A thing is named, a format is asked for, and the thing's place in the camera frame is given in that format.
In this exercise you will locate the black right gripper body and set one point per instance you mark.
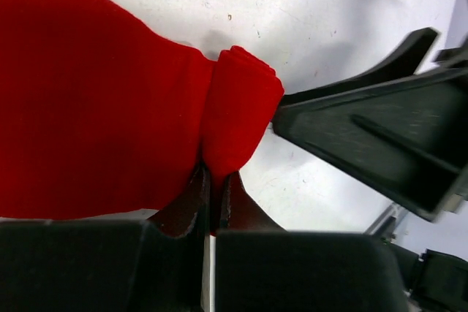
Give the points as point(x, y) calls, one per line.
point(400, 132)

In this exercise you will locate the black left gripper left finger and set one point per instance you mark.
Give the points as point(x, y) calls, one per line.
point(153, 264)

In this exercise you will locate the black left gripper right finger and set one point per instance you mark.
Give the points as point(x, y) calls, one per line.
point(261, 267)

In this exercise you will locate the aluminium front rail frame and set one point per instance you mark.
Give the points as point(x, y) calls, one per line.
point(385, 226)

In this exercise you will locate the red santa sock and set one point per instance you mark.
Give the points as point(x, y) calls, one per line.
point(101, 115)

